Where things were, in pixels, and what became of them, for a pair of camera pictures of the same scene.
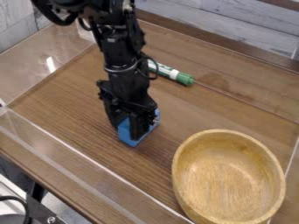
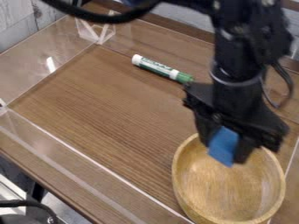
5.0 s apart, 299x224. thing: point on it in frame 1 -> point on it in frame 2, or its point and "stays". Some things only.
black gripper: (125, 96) -> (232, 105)
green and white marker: (179, 76) stays
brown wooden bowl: (228, 178) stays
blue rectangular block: (125, 130) -> (223, 146)
